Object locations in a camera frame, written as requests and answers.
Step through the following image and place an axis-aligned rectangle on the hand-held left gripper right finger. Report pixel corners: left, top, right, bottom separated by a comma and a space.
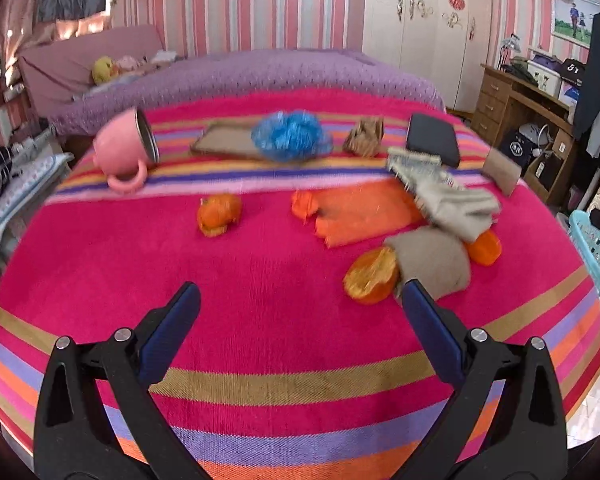
392, 279, 568, 480

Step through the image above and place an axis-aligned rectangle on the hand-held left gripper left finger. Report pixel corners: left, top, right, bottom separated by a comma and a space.
34, 281, 216, 480

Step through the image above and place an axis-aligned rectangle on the orange plastic bag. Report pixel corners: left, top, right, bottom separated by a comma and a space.
290, 180, 426, 250

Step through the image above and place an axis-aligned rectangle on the cardboard tube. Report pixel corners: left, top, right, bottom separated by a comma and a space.
481, 149, 523, 196

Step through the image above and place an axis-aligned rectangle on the grey cloth piece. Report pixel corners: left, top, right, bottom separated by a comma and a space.
382, 227, 471, 301

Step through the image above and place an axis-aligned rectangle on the orange peel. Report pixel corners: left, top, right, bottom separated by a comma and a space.
196, 193, 242, 237
342, 246, 400, 306
467, 230, 502, 266

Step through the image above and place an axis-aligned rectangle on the pink striped blanket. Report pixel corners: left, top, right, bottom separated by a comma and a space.
0, 87, 600, 480

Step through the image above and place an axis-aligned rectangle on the beige cloth glove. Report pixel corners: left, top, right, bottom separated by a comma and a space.
405, 175, 503, 243

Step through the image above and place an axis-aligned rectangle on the turquoise plastic basket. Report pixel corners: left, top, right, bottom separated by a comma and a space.
567, 209, 600, 318

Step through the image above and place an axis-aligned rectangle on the pink mug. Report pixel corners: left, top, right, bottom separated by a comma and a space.
91, 108, 160, 195

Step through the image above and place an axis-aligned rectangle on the black wallet case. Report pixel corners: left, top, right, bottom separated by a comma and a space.
405, 113, 461, 168

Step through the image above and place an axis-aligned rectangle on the brown rectangular tray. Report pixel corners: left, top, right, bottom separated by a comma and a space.
190, 122, 266, 161

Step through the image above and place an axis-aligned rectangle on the black bag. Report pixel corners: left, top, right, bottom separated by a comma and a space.
500, 127, 536, 171

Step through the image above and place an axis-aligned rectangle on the dotted pale cloth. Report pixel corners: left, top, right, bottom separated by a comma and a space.
0, 152, 73, 261

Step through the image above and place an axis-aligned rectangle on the crumpled brown paper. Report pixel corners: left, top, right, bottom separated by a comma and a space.
342, 116, 386, 157

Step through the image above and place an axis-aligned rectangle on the white fan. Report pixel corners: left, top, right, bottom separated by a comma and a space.
522, 122, 553, 153

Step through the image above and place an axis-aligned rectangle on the blue crumpled plastic bag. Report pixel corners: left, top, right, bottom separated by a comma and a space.
251, 111, 333, 162

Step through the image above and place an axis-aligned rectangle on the wooden desk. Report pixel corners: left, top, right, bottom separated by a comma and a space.
472, 62, 581, 206

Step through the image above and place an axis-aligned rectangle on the yellow duck plush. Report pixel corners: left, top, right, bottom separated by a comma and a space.
91, 56, 120, 85

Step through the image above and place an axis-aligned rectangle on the white storage box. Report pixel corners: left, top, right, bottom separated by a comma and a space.
527, 57, 563, 93

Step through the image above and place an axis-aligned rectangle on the bed with purple dotted cover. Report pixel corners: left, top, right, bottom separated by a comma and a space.
47, 49, 446, 136

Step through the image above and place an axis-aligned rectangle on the desk lamp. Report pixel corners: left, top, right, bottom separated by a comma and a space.
497, 34, 523, 73

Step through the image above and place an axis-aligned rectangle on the white wardrobe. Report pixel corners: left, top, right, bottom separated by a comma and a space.
362, 0, 496, 113

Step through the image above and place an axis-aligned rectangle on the black box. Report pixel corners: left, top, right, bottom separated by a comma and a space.
560, 59, 588, 86

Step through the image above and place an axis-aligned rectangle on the black hanging jacket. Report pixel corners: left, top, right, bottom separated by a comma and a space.
572, 12, 600, 126

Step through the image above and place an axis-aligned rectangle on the wall poster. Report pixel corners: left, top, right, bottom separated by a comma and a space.
552, 0, 600, 51

